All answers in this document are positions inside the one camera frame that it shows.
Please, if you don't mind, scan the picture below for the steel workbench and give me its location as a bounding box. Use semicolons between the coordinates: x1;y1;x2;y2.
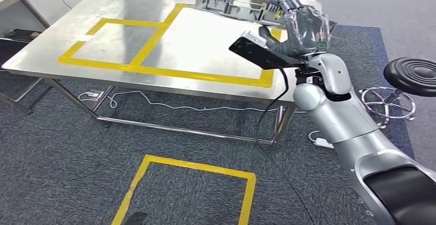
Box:
2;0;322;153

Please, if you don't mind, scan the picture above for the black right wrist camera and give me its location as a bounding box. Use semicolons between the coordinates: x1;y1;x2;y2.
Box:
229;31;305;71

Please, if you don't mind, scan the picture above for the black stool seat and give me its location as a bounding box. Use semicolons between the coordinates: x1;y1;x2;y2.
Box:
384;57;436;98

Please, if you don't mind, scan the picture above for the chrome stool base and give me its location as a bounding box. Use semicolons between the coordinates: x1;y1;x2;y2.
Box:
359;86;417;129

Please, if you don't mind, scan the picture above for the white floor cable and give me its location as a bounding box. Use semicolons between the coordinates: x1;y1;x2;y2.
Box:
77;90;307;114

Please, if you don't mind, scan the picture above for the black camera cable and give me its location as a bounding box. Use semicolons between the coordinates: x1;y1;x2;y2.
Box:
253;65;290;139

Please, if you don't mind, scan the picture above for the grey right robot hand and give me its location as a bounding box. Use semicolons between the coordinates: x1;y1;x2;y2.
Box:
258;0;332;58

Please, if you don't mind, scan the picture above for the silver wheel hubcap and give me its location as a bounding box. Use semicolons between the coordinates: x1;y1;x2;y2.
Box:
194;0;290;27

